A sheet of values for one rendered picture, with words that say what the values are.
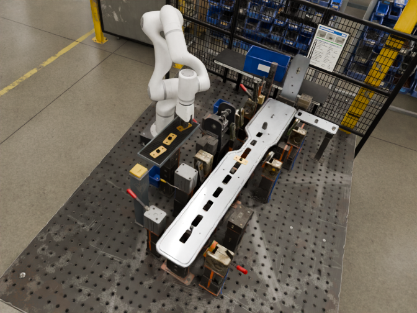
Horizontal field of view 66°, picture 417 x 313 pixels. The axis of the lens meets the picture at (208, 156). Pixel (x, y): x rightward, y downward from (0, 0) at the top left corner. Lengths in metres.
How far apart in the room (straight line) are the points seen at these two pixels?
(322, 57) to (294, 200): 1.04
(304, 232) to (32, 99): 3.13
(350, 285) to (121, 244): 1.78
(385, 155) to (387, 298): 1.61
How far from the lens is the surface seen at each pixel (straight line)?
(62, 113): 3.75
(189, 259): 1.49
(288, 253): 1.95
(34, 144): 3.49
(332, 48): 2.47
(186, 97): 1.58
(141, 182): 1.56
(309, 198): 2.21
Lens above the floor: 2.36
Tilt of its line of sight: 47 degrees down
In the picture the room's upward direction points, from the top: 9 degrees clockwise
